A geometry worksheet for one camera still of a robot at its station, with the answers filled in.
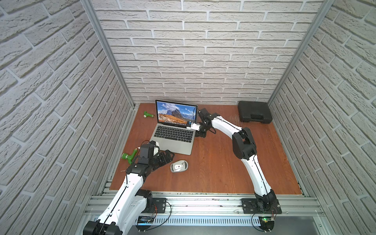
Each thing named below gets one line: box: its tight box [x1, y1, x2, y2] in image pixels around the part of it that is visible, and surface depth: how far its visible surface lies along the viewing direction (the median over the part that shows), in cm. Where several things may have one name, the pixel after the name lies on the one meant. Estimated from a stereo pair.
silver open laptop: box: [150, 99, 198, 156], surface depth 102 cm
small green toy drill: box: [142, 110, 154, 118], surface depth 113 cm
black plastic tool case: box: [237, 101, 273, 124], surface depth 109 cm
